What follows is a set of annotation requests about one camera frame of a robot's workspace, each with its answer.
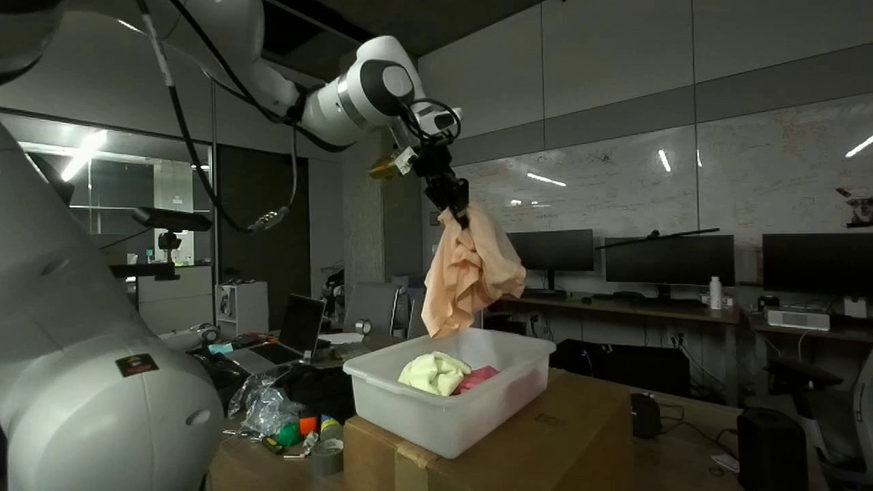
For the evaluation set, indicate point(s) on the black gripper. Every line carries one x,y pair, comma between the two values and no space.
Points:
445,181

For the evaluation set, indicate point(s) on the peach cloth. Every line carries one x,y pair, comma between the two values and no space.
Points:
467,273

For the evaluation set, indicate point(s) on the pale yellow cloth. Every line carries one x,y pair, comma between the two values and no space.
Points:
431,372

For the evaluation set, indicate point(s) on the pink cloth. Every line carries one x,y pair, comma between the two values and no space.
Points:
480,376

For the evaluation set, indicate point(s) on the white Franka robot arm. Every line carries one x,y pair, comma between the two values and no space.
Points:
83,363

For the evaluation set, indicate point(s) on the large brown cardboard box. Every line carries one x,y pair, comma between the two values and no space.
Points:
547,444

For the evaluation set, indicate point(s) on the small teal box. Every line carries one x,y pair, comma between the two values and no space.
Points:
218,346

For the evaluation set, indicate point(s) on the small black box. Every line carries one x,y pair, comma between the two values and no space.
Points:
645,414

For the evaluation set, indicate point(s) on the white projector box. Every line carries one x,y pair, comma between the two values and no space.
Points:
797,320

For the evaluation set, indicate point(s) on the black computer monitor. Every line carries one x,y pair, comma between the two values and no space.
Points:
550,249
668,260
820,262

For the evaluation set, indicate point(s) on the grey office chair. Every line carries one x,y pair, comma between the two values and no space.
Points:
372,308

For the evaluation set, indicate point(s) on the open laptop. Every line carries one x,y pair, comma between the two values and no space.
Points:
300,322

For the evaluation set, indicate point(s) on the long wooden office desk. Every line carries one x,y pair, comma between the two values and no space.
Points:
636,312

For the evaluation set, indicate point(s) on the black desk lamp bar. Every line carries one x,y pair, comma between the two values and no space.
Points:
663,236

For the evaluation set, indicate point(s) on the white plastic bin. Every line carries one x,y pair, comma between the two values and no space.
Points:
437,423

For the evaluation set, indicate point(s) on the white computer case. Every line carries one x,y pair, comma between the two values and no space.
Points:
244,308

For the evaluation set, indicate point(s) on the yellow-green ball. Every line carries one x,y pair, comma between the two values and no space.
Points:
332,427

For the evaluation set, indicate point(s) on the small orange object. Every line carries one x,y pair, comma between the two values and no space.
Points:
308,427

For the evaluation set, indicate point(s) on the white plastic bottle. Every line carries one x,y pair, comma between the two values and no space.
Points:
715,294

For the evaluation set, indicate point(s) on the small green toy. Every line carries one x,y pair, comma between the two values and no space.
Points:
288,435

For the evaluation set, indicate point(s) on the large glass whiteboard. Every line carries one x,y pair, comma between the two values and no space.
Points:
773,173

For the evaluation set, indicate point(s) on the black cylinder speaker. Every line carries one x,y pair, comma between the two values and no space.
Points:
773,454

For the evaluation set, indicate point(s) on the black camera on tripod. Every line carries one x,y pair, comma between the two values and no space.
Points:
172,219

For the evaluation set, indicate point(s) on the grey chair white frame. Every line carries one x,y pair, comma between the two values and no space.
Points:
861,409

